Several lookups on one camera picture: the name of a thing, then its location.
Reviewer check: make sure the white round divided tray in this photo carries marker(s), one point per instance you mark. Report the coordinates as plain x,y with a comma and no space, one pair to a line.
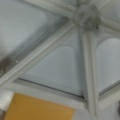
62,52

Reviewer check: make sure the yellow cheese slice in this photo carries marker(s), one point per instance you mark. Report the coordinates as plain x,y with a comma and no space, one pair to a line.
28,108

